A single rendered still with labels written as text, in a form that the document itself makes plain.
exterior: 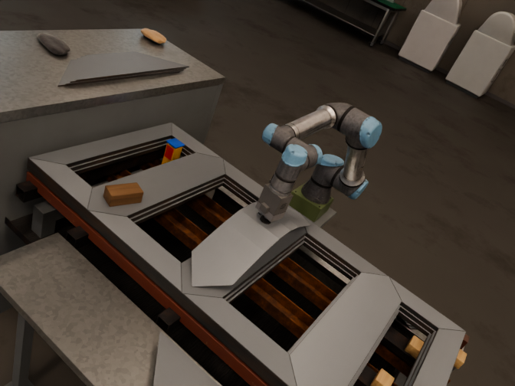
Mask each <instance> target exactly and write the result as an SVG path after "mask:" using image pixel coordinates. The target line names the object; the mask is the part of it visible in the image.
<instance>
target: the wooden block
mask: <svg viewBox="0 0 515 386"><path fill-rule="evenodd" d="M103 197H104V199H105V200H106V202H107V204H108V205H109V207H113V206H119V205H125V204H135V203H140V202H141V201H142V198H143V190H142V189H141V187H140V186H139V185H138V183H137V182H134V183H126V184H118V185H106V186H105V189H104V193H103Z"/></svg>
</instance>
